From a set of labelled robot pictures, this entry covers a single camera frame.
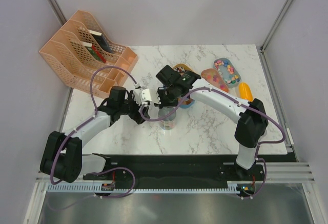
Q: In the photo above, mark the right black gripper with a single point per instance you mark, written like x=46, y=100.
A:
x=163, y=104

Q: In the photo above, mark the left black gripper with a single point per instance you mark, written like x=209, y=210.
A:
x=136, y=116

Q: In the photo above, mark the clear glass jar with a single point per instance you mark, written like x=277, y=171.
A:
x=169, y=122

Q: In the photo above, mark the tan lollipop tray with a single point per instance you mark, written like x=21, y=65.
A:
x=181, y=68

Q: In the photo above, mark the pink gummy tray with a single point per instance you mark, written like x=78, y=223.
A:
x=213, y=77

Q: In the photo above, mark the light blue star candy tray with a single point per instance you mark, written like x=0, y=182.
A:
x=228, y=72

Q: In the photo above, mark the yellow plastic scoop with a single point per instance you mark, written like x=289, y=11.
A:
x=245, y=92

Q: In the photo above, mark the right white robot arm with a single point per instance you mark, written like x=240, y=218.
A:
x=249, y=116

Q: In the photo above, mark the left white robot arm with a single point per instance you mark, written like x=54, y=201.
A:
x=63, y=159

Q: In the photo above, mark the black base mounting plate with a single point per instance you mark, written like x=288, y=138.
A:
x=178, y=171

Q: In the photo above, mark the peach file organizer rack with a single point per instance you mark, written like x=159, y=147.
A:
x=79, y=50

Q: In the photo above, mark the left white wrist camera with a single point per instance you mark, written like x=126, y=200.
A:
x=137, y=91

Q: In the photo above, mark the white slotted cable duct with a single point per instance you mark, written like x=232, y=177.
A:
x=98, y=187

